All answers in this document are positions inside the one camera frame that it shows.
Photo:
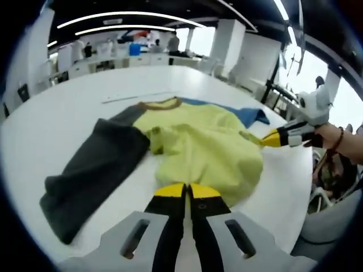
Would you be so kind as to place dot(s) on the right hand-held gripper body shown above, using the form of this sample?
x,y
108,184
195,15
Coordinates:
x,y
317,107

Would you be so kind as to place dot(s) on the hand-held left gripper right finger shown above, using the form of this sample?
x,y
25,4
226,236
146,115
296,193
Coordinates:
x,y
207,215

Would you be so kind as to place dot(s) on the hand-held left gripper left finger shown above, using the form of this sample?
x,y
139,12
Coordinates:
x,y
167,215

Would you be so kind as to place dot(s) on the yellow blue grey garment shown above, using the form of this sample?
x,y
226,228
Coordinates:
x,y
198,141

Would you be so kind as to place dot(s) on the person's right hand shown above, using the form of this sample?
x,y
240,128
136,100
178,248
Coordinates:
x,y
326,136

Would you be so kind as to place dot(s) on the black metal stand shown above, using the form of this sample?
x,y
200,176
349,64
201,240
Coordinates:
x,y
269,90

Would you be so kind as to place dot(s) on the grey panel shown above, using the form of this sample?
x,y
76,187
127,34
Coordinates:
x,y
326,226

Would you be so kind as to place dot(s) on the white square pillar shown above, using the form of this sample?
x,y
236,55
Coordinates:
x,y
228,45
31,56

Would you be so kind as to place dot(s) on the straight ceiling light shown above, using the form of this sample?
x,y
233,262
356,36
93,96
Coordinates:
x,y
281,8

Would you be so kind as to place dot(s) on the white cabinet row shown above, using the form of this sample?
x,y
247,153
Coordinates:
x,y
113,62

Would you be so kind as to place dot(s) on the blue storage bin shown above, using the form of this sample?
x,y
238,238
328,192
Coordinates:
x,y
135,49

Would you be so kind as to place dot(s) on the short curved ceiling light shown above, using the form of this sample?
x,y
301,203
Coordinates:
x,y
124,27

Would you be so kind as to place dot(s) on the black board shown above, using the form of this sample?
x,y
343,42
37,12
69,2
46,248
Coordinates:
x,y
23,93

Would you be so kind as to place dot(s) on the long curved ceiling light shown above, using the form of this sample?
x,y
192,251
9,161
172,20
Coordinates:
x,y
130,14

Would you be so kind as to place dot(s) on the ceiling air vent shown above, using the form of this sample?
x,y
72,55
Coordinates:
x,y
113,21

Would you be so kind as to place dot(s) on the white chair frame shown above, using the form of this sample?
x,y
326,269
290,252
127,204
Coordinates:
x,y
319,198

